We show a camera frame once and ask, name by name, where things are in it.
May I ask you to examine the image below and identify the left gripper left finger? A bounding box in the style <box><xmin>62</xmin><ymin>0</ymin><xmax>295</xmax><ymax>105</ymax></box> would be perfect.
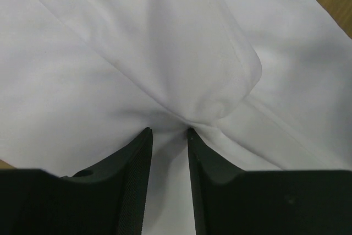
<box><xmin>1</xmin><ymin>128</ymin><xmax>153</xmax><ymax>234</ymax></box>

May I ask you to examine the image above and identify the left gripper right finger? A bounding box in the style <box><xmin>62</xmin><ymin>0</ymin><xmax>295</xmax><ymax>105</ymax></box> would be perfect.
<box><xmin>187</xmin><ymin>129</ymin><xmax>351</xmax><ymax>234</ymax></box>

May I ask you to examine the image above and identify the white t-shirt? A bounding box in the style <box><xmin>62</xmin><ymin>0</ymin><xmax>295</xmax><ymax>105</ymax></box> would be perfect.
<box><xmin>1</xmin><ymin>0</ymin><xmax>351</xmax><ymax>234</ymax></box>

